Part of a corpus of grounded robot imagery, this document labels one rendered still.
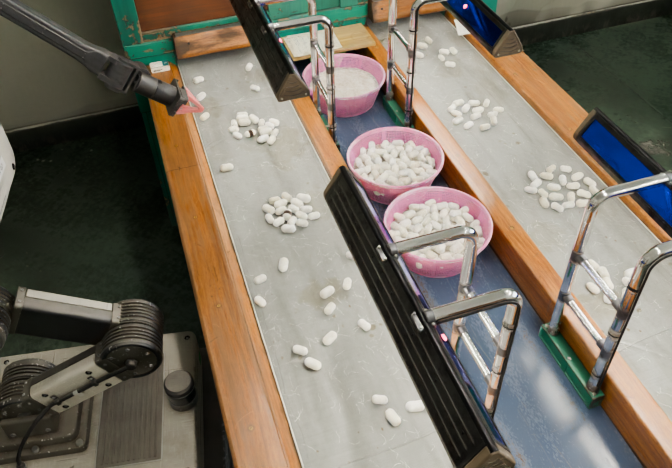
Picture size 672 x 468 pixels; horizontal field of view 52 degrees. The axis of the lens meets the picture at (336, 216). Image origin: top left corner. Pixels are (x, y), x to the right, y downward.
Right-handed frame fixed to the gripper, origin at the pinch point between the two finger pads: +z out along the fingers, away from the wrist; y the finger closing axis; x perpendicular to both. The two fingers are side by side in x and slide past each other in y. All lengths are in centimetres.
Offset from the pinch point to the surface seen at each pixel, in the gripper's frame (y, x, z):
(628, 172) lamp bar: -83, -64, 41
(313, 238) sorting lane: -48, -3, 21
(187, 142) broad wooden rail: -1.1, 10.8, 1.9
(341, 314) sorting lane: -73, -2, 19
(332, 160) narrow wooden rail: -23.4, -12.7, 29.4
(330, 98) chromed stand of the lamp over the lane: -9.6, -23.5, 26.0
